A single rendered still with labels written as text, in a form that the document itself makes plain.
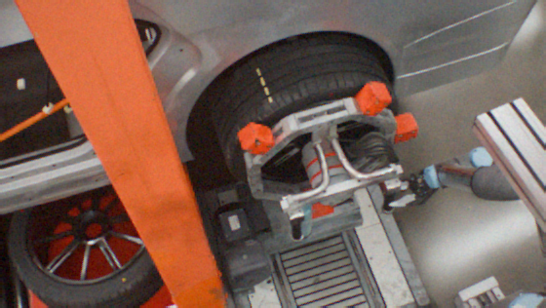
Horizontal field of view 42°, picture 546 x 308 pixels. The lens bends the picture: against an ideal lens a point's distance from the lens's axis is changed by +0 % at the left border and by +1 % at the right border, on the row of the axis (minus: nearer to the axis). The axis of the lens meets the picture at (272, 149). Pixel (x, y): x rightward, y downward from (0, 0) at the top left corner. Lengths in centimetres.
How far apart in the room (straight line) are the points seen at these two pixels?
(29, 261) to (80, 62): 173
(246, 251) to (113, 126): 150
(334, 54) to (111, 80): 120
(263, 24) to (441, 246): 159
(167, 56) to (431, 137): 178
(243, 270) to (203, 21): 115
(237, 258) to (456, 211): 113
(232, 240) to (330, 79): 91
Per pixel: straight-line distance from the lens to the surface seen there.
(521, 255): 344
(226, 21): 213
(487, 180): 208
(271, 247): 315
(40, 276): 293
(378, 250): 325
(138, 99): 143
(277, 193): 266
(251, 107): 238
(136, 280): 282
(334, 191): 235
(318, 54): 241
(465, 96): 380
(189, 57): 225
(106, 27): 126
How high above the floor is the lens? 308
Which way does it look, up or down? 60 degrees down
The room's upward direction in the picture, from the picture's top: 6 degrees counter-clockwise
